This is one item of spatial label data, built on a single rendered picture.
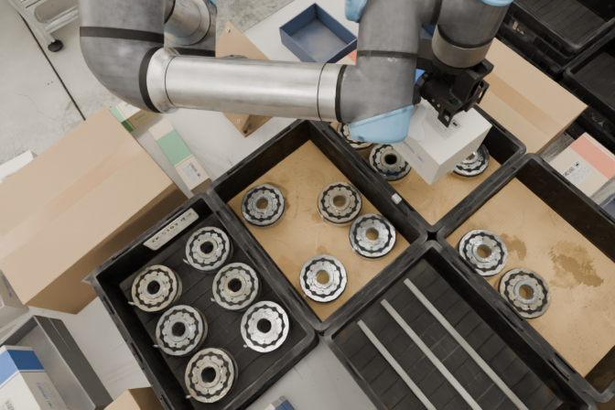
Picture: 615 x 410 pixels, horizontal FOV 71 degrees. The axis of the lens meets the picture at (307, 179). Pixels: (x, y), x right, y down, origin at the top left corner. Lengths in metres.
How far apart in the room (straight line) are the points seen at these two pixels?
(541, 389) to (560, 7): 1.41
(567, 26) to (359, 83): 1.47
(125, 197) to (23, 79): 1.81
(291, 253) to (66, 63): 2.01
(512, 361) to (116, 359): 0.90
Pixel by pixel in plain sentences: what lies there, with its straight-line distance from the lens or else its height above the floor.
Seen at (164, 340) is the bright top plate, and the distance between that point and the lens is 1.01.
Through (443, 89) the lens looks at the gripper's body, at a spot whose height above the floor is 1.25.
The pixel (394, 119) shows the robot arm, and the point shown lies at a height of 1.35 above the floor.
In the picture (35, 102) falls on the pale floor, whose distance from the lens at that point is 2.68.
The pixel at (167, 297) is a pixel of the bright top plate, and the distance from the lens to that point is 1.02.
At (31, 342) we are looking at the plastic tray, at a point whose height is 0.75.
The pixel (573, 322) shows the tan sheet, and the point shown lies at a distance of 1.08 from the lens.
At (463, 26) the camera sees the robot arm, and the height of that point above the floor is 1.39.
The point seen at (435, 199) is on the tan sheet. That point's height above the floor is 0.83.
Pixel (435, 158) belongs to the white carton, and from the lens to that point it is 0.75.
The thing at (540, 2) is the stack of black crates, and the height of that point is 0.49.
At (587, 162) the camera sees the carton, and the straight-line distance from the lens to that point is 1.29.
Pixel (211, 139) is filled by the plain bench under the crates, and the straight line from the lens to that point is 1.31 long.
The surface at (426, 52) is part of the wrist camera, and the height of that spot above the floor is 1.27.
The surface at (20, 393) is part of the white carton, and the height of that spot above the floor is 0.84.
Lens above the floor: 1.80
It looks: 66 degrees down
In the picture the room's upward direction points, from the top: 11 degrees counter-clockwise
